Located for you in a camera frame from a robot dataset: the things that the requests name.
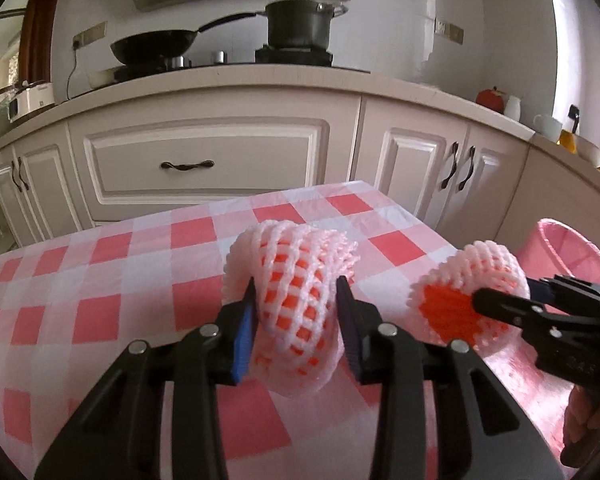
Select white bowl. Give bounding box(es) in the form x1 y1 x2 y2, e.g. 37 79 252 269
577 137 600 168

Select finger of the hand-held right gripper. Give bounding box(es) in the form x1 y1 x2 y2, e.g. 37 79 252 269
471 287 600 333
527 275 600 306

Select white base cabinets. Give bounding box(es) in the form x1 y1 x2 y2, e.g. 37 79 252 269
0 95 600 271

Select brown framed glass door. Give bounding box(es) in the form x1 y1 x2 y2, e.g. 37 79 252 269
0 0 60 141

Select white drawer with black handle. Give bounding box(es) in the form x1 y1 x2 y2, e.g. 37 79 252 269
82 119 331 221

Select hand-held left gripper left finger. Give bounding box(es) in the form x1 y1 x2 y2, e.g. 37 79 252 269
34 277 260 480

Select red pumpkin shaped pot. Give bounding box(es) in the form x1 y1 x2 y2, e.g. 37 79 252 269
476 86 507 111

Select black gas stove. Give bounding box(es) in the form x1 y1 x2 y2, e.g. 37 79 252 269
87 45 371 86

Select beige stone countertop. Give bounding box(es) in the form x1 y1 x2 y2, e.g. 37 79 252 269
0 65 600 196

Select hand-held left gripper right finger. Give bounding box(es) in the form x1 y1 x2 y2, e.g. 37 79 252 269
335 277 566 480

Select black stock pot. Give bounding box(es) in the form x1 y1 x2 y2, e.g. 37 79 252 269
265 0 348 50

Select bin with pink plastic bag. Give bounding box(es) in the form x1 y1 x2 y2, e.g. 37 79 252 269
480 218 600 456

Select black frying pan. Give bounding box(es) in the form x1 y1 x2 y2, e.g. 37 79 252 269
110 11 258 66

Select white rice cooker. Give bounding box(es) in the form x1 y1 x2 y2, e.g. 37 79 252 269
2 79 56 123

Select oil bottle with black cap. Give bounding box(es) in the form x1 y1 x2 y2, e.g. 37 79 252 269
557 105 581 153

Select person's right hand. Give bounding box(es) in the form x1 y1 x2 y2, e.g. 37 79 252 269
560 385 600 468

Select pale pink foam fruit net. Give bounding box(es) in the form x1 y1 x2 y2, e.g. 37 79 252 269
224 220 360 401

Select pink checkered tablecloth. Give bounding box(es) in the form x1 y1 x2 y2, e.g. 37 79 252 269
0 180 481 480

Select black power cord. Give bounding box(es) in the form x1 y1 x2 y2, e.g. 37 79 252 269
66 42 81 103

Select pink foam net orange inside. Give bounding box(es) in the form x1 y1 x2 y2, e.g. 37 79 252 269
409 241 531 353

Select grey wall outlet strip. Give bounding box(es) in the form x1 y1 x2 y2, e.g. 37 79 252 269
72 21 109 50

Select grey double wall outlet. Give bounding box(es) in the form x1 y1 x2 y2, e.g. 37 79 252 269
434 17 465 45

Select white mug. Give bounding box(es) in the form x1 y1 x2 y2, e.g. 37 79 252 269
532 113 562 141

